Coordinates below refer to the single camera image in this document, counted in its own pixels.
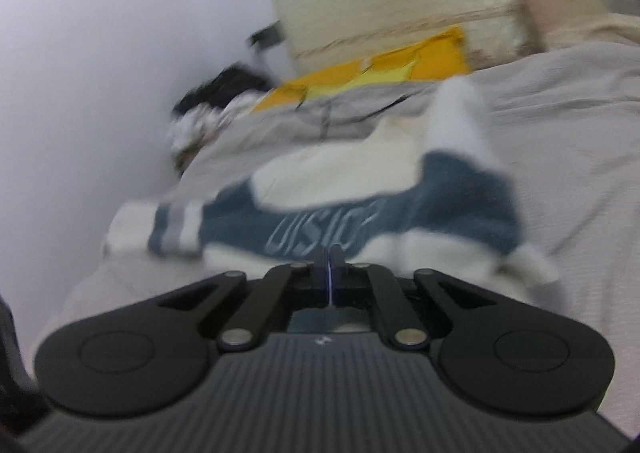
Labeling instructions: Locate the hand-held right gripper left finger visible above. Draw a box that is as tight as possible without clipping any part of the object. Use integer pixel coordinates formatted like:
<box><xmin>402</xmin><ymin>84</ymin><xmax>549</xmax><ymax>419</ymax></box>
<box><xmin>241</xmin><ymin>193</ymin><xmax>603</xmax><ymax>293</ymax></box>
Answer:
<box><xmin>155</xmin><ymin>244</ymin><xmax>332</xmax><ymax>353</ymax></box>

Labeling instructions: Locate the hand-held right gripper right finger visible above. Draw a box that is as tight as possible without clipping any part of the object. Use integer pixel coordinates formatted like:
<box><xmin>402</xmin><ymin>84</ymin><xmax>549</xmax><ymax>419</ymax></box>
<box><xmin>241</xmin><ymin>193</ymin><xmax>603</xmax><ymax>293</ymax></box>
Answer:
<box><xmin>330</xmin><ymin>244</ymin><xmax>497</xmax><ymax>352</ymax></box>

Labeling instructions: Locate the white and blue sweater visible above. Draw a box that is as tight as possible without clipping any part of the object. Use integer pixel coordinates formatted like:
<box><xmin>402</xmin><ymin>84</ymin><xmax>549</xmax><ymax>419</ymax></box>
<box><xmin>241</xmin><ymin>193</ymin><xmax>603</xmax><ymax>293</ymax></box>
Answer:
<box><xmin>102</xmin><ymin>78</ymin><xmax>558</xmax><ymax>294</ymax></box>

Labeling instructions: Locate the white clothes pile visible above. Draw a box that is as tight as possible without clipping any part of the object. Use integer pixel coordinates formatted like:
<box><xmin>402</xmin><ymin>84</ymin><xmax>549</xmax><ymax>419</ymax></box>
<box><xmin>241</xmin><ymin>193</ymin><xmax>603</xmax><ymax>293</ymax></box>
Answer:
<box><xmin>167</xmin><ymin>100</ymin><xmax>253</xmax><ymax>156</ymax></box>

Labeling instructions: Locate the black clothes pile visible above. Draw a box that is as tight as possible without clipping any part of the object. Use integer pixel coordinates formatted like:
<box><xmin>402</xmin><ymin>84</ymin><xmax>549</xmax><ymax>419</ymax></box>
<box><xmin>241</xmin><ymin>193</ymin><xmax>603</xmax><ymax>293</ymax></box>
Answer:
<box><xmin>172</xmin><ymin>63</ymin><xmax>273</xmax><ymax>116</ymax></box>

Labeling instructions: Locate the yellow pillow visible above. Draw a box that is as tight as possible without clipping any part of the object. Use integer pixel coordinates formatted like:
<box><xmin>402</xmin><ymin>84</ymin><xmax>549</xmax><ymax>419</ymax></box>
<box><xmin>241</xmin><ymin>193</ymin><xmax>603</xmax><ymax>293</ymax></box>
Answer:
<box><xmin>250</xmin><ymin>25</ymin><xmax>471</xmax><ymax>114</ymax></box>

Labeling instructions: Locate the grey duvet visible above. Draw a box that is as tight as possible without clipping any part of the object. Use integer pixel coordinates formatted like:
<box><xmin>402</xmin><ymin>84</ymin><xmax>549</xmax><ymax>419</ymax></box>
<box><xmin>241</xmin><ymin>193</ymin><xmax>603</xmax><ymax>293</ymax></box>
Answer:
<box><xmin>50</xmin><ymin>40</ymin><xmax>640</xmax><ymax>434</ymax></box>

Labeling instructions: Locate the plaid pillow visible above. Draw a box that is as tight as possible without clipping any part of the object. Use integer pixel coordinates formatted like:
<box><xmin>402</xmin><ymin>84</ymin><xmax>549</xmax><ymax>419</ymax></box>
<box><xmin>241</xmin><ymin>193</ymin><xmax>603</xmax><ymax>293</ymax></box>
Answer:
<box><xmin>515</xmin><ymin>0</ymin><xmax>640</xmax><ymax>54</ymax></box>

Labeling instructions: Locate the black cable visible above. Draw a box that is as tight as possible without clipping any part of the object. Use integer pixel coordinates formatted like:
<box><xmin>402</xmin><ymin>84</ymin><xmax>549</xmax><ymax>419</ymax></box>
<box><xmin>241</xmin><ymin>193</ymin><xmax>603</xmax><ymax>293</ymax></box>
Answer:
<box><xmin>295</xmin><ymin>95</ymin><xmax>406</xmax><ymax>138</ymax></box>

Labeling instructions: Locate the dark wall socket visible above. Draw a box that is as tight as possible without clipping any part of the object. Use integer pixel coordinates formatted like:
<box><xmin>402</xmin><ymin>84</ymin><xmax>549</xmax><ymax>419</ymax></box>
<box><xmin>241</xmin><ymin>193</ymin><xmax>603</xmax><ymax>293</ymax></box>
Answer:
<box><xmin>249</xmin><ymin>20</ymin><xmax>285</xmax><ymax>52</ymax></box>

